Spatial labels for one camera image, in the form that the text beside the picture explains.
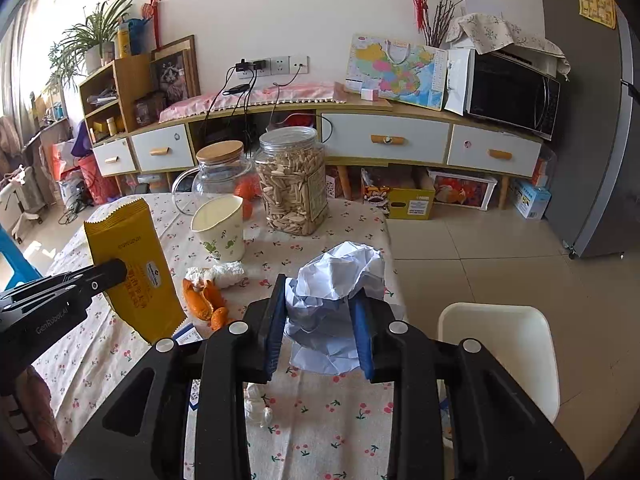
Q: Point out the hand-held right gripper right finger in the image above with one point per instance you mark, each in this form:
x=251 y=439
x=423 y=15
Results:
x=362 y=335

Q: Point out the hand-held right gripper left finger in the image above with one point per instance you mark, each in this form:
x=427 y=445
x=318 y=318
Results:
x=275 y=330

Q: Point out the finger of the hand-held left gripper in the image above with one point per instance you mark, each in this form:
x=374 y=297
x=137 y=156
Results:
x=50 y=280
x=102 y=271

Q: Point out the yellow foil packet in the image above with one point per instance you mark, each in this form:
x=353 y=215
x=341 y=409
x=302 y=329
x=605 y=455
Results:
x=135 y=240

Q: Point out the blue paper bag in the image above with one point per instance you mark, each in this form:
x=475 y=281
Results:
x=335 y=280

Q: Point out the orange peel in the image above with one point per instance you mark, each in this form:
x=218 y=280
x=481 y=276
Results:
x=205 y=305

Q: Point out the white tissue with orange bits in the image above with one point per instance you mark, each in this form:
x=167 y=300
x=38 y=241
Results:
x=225 y=274

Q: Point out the blue medicine box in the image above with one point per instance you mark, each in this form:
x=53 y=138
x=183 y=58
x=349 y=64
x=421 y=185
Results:
x=186 y=334

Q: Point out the white paper cup green print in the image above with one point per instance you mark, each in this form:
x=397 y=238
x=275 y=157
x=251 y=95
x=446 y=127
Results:
x=220 y=230

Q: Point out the white plastic bin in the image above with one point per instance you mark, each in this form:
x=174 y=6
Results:
x=500 y=350

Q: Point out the person's left forearm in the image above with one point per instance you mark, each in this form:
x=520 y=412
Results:
x=40 y=400

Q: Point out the blue plastic stool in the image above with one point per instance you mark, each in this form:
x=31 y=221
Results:
x=17 y=260

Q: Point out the red shopping bag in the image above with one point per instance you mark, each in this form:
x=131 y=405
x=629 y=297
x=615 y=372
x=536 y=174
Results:
x=97 y=182

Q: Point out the white drawer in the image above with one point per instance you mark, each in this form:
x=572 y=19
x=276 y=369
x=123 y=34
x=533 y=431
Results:
x=495 y=147
x=385 y=130
x=115 y=157
x=162 y=147

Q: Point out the tangerine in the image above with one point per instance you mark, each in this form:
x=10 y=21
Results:
x=248 y=211
x=245 y=190

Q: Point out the yellow cardboard box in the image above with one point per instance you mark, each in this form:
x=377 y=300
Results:
x=410 y=205

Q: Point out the clear plastic jar of seeds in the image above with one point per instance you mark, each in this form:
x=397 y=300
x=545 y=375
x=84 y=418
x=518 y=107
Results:
x=290 y=185

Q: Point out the glass pitcher with wooden lid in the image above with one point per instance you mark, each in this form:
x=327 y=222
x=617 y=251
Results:
x=220 y=175

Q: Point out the cluttered metal rack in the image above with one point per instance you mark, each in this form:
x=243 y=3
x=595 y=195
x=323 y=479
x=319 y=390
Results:
x=47 y=120

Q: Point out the white storage box rabbit print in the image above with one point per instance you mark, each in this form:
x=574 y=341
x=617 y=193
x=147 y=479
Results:
x=462 y=191

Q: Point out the wooden shelf unit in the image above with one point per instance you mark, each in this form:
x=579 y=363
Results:
x=132 y=85

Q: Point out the framed cat picture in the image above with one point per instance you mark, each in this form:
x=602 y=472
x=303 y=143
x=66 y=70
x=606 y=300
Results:
x=175 y=77

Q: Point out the blue white carton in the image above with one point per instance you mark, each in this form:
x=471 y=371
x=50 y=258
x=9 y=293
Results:
x=530 y=200

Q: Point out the yellow bottle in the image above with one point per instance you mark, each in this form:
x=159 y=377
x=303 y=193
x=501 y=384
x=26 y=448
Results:
x=123 y=42

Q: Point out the wooden sideboard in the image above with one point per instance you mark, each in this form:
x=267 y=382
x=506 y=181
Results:
x=425 y=112

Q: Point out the potted green plant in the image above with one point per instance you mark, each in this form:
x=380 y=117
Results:
x=95 y=35

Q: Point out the pink cloth runner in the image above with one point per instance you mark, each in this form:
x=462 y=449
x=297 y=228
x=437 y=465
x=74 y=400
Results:
x=300 y=94

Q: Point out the blue watering can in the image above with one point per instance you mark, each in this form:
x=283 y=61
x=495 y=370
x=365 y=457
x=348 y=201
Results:
x=137 y=35

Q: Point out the small white cube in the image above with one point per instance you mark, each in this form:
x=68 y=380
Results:
x=370 y=95

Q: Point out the orange white box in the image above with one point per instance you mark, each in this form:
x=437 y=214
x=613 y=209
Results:
x=540 y=172

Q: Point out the colourful map gift bag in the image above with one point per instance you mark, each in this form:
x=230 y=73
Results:
x=395 y=70

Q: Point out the white paper bag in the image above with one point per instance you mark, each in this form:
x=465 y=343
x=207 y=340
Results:
x=457 y=82

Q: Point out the black microwave oven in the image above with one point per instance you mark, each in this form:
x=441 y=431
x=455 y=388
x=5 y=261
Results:
x=510 y=92

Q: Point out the grey refrigerator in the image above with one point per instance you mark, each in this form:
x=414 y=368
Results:
x=590 y=135

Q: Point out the dry twigs bunch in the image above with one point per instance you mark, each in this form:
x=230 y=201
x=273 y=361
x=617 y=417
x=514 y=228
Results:
x=442 y=22

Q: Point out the floral cloth cover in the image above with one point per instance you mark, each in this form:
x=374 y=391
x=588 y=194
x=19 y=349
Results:
x=490 y=30

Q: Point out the white cardboard box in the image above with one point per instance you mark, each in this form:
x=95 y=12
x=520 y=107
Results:
x=482 y=7

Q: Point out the yellow paper on fridge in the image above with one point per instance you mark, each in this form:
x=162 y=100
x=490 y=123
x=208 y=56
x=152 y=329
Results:
x=596 y=5

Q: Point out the wall sockets with chargers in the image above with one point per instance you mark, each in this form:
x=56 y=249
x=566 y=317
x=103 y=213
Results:
x=280 y=65

